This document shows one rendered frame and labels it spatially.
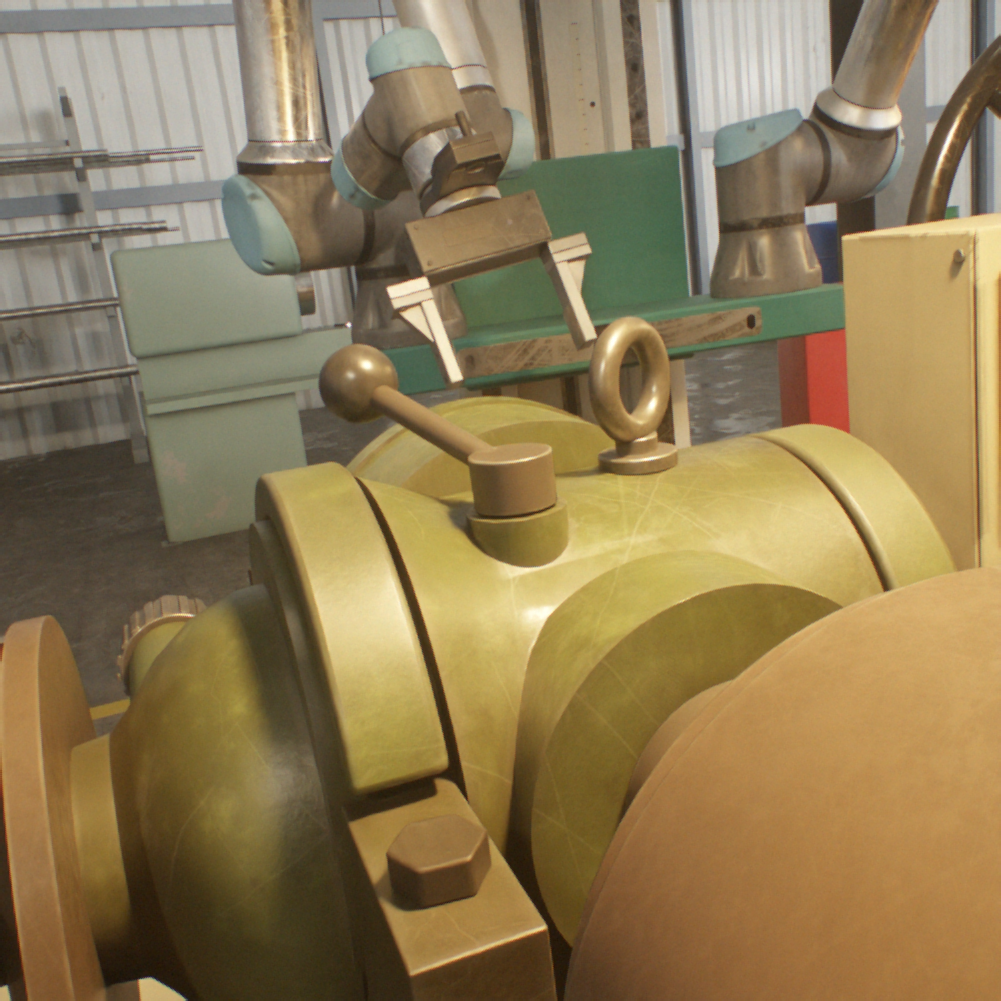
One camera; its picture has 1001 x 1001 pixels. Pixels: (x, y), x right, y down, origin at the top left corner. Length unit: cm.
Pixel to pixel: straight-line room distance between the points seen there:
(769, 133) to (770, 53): 991
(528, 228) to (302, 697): 76
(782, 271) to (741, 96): 971
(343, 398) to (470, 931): 21
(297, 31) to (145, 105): 832
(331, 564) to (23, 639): 10
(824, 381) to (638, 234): 304
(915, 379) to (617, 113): 108
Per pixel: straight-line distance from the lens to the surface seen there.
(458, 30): 126
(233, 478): 574
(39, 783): 33
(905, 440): 61
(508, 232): 103
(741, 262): 151
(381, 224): 135
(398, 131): 107
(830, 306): 153
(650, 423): 41
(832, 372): 458
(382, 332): 136
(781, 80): 1147
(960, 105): 84
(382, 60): 109
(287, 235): 129
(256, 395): 560
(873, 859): 18
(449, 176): 99
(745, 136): 151
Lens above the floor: 138
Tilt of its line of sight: 14 degrees down
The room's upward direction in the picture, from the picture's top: 7 degrees counter-clockwise
